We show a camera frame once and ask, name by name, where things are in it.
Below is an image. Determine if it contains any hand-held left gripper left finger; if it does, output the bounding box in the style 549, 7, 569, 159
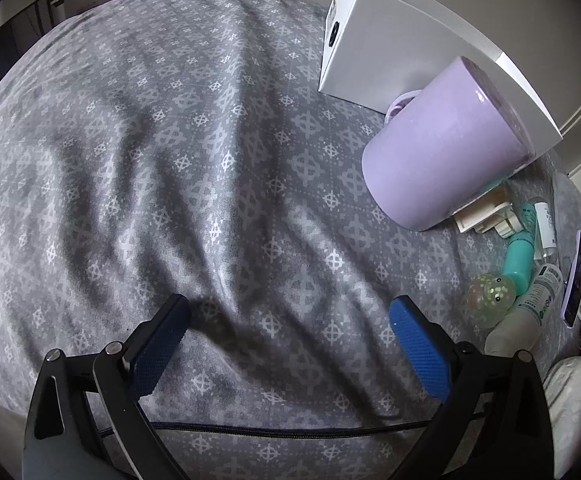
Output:
23, 293, 191, 480

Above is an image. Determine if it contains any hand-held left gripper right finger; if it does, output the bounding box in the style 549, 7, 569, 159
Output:
389, 296, 556, 480

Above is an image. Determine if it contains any glitter squishy ball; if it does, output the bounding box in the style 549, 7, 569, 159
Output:
465, 274, 517, 323

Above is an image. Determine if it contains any white labelled tube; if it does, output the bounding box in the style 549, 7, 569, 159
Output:
485, 265, 563, 357

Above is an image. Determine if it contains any teal bottle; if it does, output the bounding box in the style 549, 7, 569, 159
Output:
503, 232, 536, 297

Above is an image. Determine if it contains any cream plastic box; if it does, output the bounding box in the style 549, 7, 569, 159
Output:
453, 187, 518, 238

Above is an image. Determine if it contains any mint small tube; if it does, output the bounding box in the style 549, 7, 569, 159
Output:
515, 200, 538, 235

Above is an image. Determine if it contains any small white bottle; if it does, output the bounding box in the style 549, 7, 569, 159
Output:
534, 201, 557, 261

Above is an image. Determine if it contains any purple mug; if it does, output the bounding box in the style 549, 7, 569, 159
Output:
361, 56, 536, 232

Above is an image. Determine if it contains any white cardboard box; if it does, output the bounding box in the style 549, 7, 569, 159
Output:
319, 0, 564, 161

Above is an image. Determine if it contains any white fleece blanket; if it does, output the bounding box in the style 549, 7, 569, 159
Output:
543, 357, 581, 480

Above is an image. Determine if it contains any smartphone in white case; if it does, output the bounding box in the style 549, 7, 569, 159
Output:
561, 230, 581, 326

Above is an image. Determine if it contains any grey patterned bedsheet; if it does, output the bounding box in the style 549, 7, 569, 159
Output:
0, 0, 581, 480

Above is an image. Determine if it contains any black braided cable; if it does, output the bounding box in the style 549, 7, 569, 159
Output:
98, 412, 488, 441

